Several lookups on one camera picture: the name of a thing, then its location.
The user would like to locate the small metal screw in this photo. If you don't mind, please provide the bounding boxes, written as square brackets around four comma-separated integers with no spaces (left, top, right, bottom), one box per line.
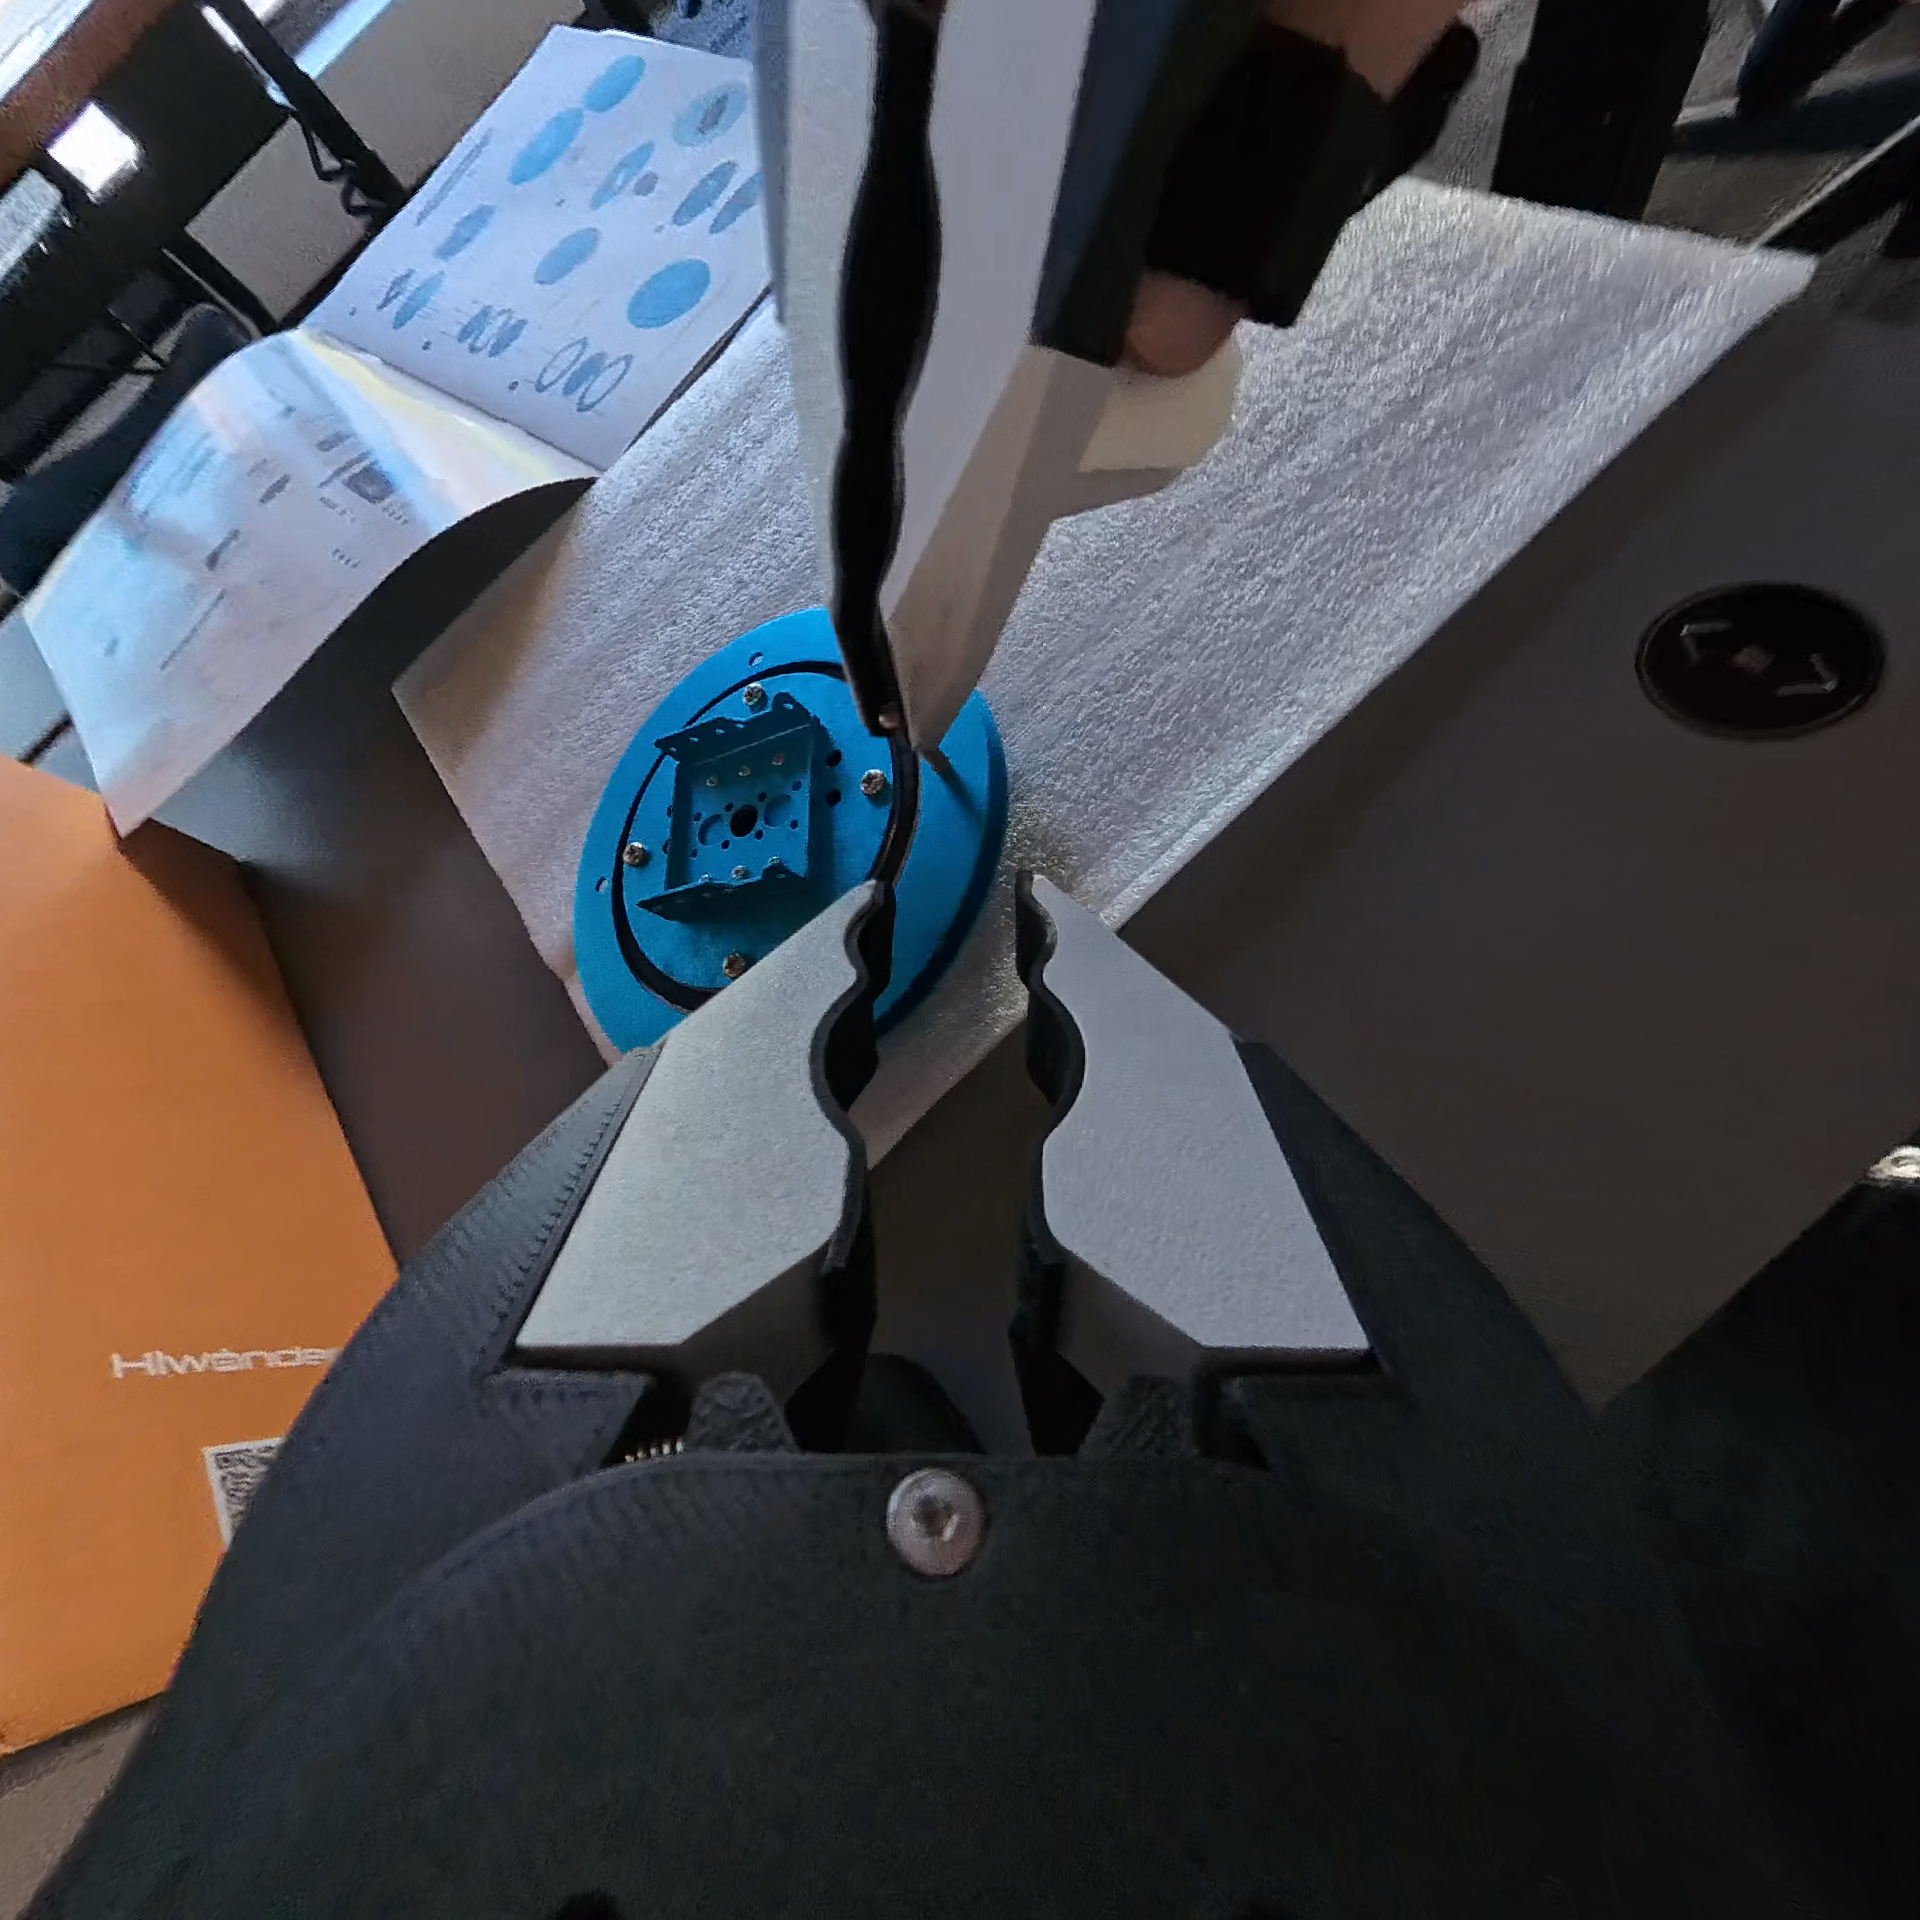
[882,702,965,801]

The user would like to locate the blue round metal base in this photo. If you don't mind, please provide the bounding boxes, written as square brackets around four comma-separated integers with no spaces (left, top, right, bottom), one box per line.
[571,607,1011,1057]

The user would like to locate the orange kit box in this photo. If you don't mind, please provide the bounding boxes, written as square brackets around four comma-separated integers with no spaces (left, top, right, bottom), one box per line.
[0,756,407,1759]

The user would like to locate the open instruction booklet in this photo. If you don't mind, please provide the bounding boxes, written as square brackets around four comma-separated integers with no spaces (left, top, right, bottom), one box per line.
[22,22,774,835]

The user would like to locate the black round desk grommet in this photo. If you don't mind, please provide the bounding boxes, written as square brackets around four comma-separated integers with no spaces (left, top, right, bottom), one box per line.
[1633,583,1889,741]

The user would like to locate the white foam sheet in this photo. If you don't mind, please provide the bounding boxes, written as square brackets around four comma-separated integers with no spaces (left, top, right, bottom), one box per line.
[390,176,1820,1181]

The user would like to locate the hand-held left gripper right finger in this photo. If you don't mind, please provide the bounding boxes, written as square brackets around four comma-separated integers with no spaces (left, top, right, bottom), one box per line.
[1013,871,1377,1394]

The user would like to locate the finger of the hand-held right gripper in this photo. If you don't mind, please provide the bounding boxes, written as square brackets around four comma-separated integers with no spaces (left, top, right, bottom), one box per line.
[882,0,1250,753]
[754,0,920,741]

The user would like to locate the person's right hand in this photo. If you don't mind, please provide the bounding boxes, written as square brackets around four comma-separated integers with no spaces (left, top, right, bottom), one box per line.
[1122,0,1483,381]

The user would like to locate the person's dark trousers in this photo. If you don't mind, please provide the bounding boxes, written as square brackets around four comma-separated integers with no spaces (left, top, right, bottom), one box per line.
[1604,1155,1920,1920]

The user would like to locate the grey desk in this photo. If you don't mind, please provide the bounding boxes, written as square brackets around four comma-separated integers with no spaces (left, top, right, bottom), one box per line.
[0,157,1920,1920]

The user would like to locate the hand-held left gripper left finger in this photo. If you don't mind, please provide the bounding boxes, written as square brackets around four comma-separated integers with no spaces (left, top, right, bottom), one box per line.
[509,878,894,1399]

